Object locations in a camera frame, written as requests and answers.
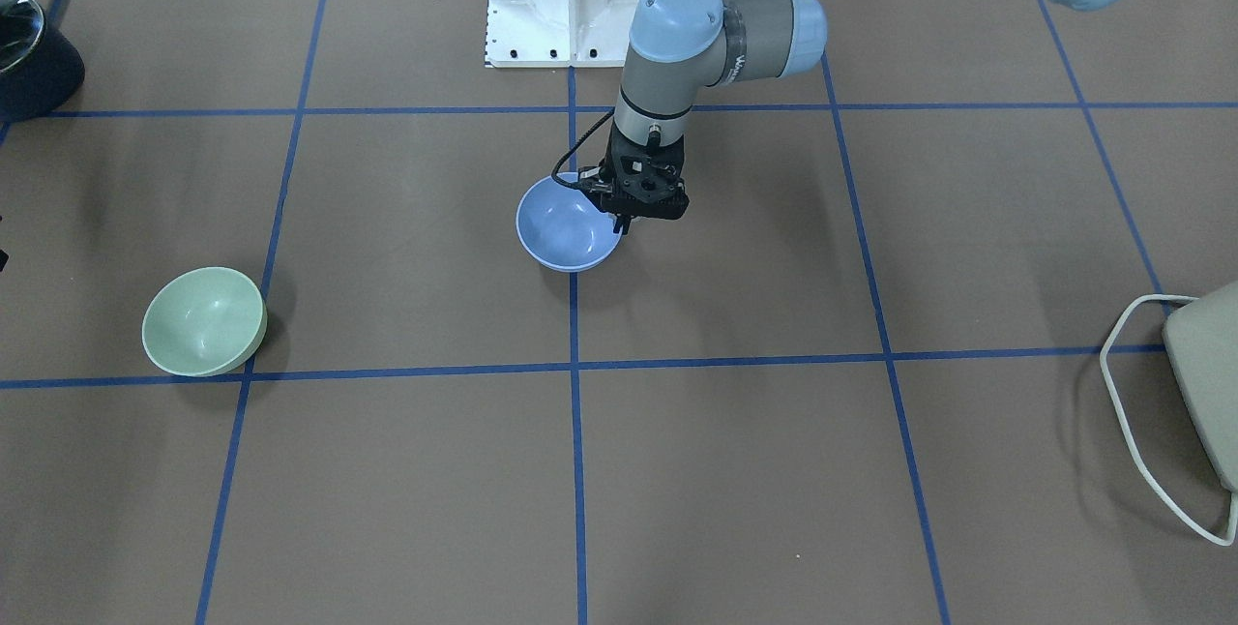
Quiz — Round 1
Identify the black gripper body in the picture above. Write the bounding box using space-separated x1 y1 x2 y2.
579 130 690 222

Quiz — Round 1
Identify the blue bowl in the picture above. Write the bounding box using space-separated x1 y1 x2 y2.
515 172 621 274

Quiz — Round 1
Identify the green bowl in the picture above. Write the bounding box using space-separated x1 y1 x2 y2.
140 265 267 377

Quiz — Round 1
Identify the cream toaster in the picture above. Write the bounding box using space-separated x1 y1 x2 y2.
1164 283 1237 491

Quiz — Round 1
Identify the dark blue saucepan with lid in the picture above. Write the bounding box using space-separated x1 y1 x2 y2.
1 0 85 124

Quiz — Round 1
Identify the white toaster cord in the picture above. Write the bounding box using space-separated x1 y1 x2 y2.
1101 295 1238 547

